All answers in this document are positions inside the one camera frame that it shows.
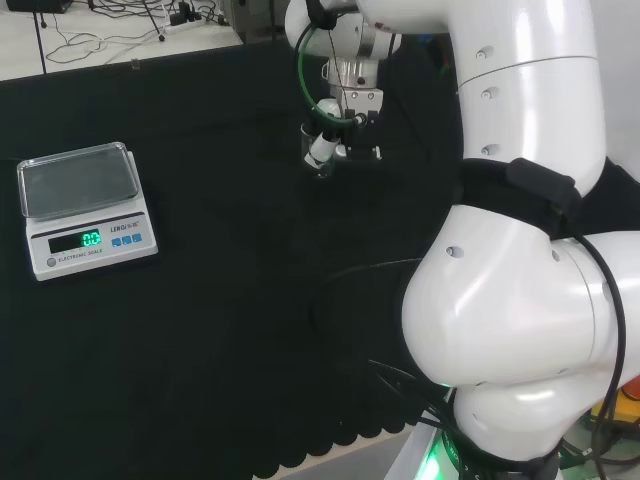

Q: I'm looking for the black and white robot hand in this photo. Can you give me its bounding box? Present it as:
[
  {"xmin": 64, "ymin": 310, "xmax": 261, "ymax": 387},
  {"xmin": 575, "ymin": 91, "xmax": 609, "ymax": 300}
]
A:
[{"xmin": 303, "ymin": 88, "xmax": 386, "ymax": 170}]

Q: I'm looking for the clear glass beaker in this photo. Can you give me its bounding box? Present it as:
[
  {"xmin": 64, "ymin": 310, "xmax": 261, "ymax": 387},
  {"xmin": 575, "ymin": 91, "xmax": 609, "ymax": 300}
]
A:
[{"xmin": 299, "ymin": 122, "xmax": 335, "ymax": 180}]

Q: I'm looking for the grey metal cabinet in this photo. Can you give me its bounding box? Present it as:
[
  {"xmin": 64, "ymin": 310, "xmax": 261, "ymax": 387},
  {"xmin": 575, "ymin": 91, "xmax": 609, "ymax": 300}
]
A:
[{"xmin": 227, "ymin": 0, "xmax": 301, "ymax": 46}]

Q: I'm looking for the white power strip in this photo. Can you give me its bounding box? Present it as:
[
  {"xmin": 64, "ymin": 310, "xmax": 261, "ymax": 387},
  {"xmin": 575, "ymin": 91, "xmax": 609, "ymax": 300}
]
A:
[{"xmin": 158, "ymin": 13, "xmax": 204, "ymax": 35}]

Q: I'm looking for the black tripod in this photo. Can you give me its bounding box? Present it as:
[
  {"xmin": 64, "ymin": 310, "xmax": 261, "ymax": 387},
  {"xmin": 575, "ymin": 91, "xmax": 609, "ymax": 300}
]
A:
[{"xmin": 87, "ymin": 0, "xmax": 169, "ymax": 42}]

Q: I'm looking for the black bench cloth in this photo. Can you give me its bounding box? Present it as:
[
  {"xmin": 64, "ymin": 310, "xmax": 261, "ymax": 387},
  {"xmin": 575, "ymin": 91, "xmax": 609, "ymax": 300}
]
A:
[{"xmin": 0, "ymin": 34, "xmax": 640, "ymax": 480}]

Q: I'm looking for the electronic balance with steel pan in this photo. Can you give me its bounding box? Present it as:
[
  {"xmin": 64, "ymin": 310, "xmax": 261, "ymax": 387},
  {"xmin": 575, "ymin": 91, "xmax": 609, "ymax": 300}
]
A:
[{"xmin": 15, "ymin": 141, "xmax": 160, "ymax": 283}]

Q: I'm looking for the black box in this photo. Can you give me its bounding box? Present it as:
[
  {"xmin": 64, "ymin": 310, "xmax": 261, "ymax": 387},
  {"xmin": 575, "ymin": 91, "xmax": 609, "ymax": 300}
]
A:
[{"xmin": 5, "ymin": 0, "xmax": 75, "ymax": 15}]

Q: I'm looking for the yellow stop button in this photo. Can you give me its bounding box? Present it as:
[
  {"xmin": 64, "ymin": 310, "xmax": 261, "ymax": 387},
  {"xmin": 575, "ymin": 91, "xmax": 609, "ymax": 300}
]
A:
[{"xmin": 593, "ymin": 374, "xmax": 640, "ymax": 426}]

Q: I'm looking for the green cable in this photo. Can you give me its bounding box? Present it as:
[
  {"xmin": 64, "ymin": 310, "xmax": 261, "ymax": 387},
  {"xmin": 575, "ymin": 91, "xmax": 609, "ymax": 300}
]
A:
[{"xmin": 295, "ymin": 20, "xmax": 354, "ymax": 126}]

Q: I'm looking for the black cable bundle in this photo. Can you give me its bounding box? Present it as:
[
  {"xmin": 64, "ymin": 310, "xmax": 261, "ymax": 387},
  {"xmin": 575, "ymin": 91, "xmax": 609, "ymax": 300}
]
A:
[{"xmin": 308, "ymin": 257, "xmax": 459, "ymax": 436}]

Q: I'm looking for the long black arm cable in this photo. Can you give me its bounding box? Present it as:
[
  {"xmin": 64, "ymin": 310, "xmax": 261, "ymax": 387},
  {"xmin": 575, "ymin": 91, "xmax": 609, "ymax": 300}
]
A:
[{"xmin": 572, "ymin": 232, "xmax": 628, "ymax": 471}]

